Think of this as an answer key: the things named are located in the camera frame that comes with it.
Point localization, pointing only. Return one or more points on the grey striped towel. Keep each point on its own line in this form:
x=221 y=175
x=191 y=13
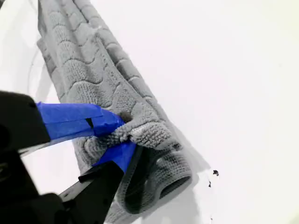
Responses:
x=88 y=77

